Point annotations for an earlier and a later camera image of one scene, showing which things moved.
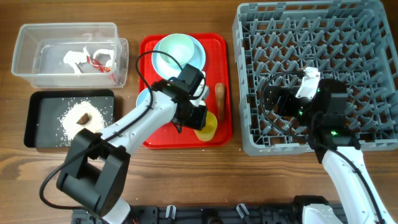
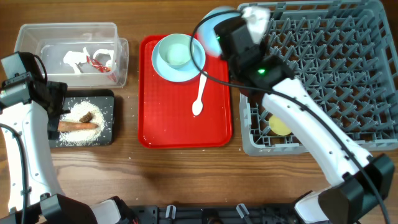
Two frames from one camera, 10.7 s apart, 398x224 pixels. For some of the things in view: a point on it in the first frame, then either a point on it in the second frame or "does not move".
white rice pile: (68, 121) does not move
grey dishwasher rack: (352, 42) does not move
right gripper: (288, 95) -> (249, 49)
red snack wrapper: (97, 65) does not move
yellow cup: (208, 130) -> (278, 126)
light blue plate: (170, 71) does not move
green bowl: (178, 46) does not move
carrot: (220, 89) -> (65, 126)
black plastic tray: (53, 117) does not move
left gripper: (197, 120) -> (58, 90)
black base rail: (201, 214) does not move
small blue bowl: (143, 96) -> (206, 33)
